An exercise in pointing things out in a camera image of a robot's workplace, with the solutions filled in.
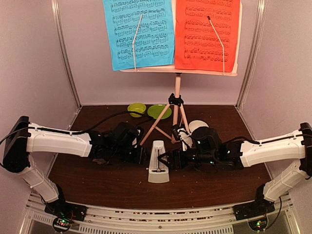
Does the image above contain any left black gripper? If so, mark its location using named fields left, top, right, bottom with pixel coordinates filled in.
left=111, top=146, right=150, bottom=165

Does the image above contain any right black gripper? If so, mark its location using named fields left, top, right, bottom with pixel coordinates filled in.
left=158, top=145, right=217, bottom=171

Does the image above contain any white metronome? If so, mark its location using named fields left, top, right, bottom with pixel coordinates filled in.
left=148, top=140, right=170, bottom=184

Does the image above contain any pink music stand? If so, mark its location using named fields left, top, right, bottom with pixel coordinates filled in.
left=130, top=3, right=242, bottom=145

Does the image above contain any blue sheet music paper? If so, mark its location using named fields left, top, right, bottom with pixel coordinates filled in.
left=103, top=0, right=175, bottom=71

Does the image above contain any red sheet music paper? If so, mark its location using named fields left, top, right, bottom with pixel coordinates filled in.
left=175, top=0, right=242, bottom=74

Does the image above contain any clear metronome front cover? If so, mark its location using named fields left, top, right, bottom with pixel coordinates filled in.
left=93, top=158, right=108, bottom=165

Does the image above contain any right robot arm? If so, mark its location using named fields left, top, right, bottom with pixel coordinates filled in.
left=157, top=120, right=312, bottom=215

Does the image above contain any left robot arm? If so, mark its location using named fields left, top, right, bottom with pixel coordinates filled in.
left=0, top=116, right=147, bottom=216

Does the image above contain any white and blue bowl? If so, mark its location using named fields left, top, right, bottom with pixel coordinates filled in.
left=189, top=120, right=209, bottom=133

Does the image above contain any green plate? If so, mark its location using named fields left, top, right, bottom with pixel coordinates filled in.
left=147, top=104, right=172, bottom=120

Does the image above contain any lime green bowl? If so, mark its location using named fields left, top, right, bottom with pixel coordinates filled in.
left=127, top=103, right=146, bottom=118

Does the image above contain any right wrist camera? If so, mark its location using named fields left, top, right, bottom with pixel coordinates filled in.
left=171, top=124, right=193, bottom=151

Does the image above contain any front aluminium rail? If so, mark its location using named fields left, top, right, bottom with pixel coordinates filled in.
left=19, top=192, right=300, bottom=234

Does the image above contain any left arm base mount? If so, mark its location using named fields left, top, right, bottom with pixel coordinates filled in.
left=44, top=203, right=87, bottom=233

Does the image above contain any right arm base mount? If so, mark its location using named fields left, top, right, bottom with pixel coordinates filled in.
left=233, top=201, right=275, bottom=232

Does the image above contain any right aluminium frame post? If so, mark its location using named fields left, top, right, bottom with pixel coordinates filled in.
left=236, top=0, right=267, bottom=113

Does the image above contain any aluminium frame post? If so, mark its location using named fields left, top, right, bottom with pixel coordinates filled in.
left=51, top=0, right=82, bottom=111
left=236, top=0, right=267, bottom=113

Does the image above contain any left aluminium frame post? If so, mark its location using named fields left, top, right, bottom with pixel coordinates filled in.
left=51, top=0, right=82, bottom=111

